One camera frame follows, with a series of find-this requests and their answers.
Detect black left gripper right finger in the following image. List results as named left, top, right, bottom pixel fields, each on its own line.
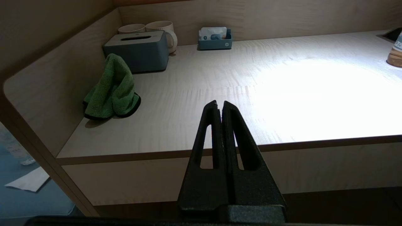
left=222, top=101, right=286, bottom=221

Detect white sachet packets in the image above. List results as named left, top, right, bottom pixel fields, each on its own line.
left=199, top=27, right=227, bottom=40

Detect wooden desk back panel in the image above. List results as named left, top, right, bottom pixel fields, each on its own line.
left=119, top=0, right=402, bottom=46

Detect clear bottle light tea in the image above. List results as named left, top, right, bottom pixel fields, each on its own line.
left=386, top=30, right=402, bottom=68

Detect grey-blue tissue box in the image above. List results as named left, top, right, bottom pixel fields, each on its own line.
left=103, top=30, right=170, bottom=73

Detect small blue tray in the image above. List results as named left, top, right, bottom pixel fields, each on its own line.
left=198, top=29, right=233, bottom=51

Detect green microfibre cloth black edge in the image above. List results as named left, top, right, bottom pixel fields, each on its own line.
left=83, top=53, right=141, bottom=120

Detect white paper sheet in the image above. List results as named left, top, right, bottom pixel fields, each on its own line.
left=5, top=166, right=51, bottom=192

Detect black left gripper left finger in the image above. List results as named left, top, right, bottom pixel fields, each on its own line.
left=178, top=100, right=229, bottom=211

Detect black pop-up power socket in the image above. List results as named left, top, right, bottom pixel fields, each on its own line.
left=377, top=27, right=402, bottom=43

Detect white ribbed mug with handle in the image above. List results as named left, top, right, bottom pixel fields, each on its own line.
left=145, top=21, right=178, bottom=54

